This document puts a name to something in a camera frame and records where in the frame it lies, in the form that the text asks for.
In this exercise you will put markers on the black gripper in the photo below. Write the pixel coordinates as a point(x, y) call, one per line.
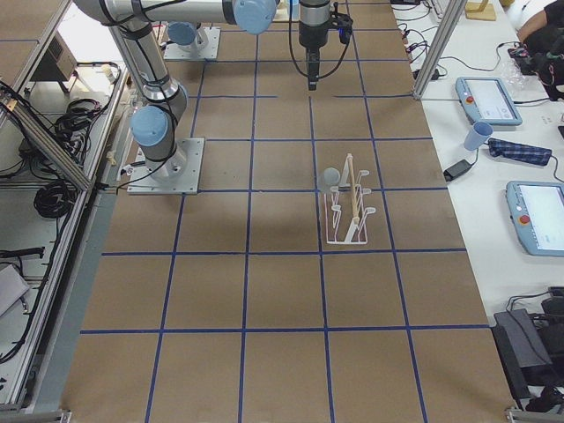
point(313, 36)

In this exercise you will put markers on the grey cup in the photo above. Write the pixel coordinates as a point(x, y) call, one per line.
point(329, 177)

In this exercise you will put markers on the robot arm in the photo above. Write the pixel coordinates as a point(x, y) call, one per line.
point(183, 35)
point(154, 125)

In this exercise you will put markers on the blue cup on desk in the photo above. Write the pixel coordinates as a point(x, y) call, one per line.
point(477, 135)

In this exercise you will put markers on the beige serving tray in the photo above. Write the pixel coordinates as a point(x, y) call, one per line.
point(287, 10)

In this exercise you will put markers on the far teach pendant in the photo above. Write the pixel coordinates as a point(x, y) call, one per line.
point(487, 100)

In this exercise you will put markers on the teach pendant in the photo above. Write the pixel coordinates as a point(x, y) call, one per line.
point(487, 100)
point(536, 210)

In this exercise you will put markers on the black power adapter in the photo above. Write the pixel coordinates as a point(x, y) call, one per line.
point(456, 170)

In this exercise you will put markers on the blue plaid folded umbrella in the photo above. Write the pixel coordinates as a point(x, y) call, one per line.
point(534, 155)

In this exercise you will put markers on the person at desk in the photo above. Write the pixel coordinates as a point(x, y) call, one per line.
point(542, 36)

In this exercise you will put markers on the near teach pendant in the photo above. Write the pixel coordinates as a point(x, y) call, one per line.
point(536, 210)

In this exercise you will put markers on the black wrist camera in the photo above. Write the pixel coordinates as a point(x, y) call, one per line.
point(341, 22)

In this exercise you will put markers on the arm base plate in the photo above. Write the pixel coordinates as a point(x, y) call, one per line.
point(210, 53)
point(179, 175)

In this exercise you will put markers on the aluminium frame post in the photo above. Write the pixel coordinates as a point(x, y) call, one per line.
point(438, 44)

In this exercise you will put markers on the white wire cup rack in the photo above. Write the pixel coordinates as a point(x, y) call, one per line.
point(345, 213)

